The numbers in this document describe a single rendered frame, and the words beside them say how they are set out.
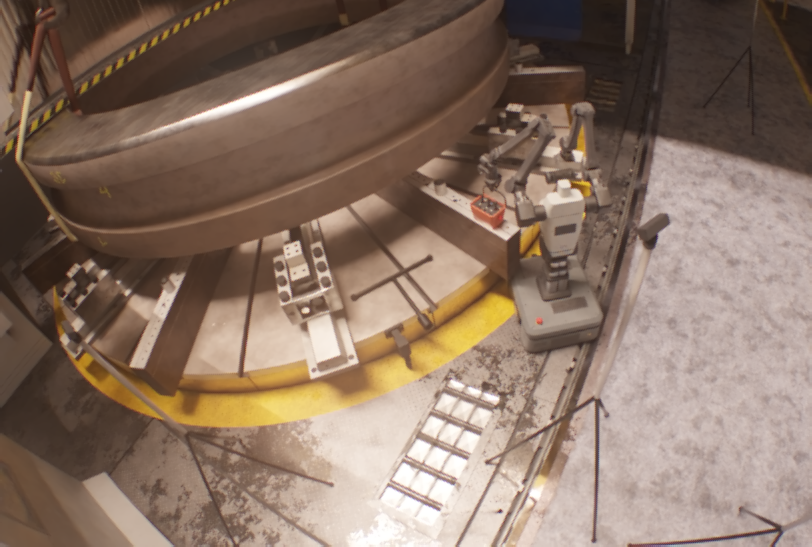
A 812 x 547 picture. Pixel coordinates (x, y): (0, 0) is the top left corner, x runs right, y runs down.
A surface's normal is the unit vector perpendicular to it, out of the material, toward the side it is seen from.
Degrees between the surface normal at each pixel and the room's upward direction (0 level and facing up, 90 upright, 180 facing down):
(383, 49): 45
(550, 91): 90
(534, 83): 90
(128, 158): 90
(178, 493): 0
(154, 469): 0
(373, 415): 0
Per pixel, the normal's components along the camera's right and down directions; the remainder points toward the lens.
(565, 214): 0.07, 0.69
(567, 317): -0.17, -0.70
